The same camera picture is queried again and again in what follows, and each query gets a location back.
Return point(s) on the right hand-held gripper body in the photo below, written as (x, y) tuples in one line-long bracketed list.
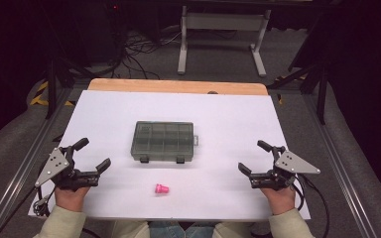
[(291, 163)]

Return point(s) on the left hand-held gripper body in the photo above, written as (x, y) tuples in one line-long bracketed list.
[(59, 165)]

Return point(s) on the pink plastic cylinder part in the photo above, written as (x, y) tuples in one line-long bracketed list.
[(161, 188)]

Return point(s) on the grey transparent compartment box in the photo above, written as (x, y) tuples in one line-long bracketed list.
[(162, 142)]

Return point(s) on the person's left hand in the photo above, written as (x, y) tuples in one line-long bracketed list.
[(69, 198)]

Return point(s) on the person's right hand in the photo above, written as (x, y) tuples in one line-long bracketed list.
[(279, 200)]

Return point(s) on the yellow black floor tape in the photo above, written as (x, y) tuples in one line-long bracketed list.
[(39, 99)]

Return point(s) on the black tripod stand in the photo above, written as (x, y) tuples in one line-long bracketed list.
[(51, 89), (322, 95)]

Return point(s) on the person's legs in jeans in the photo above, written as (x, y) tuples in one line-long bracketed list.
[(178, 229)]

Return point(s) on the wooden table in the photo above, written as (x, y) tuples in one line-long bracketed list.
[(178, 86)]

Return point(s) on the white metal stand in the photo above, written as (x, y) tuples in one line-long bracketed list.
[(225, 21)]

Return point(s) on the aluminium rail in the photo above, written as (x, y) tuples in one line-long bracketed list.
[(20, 172), (340, 165)]

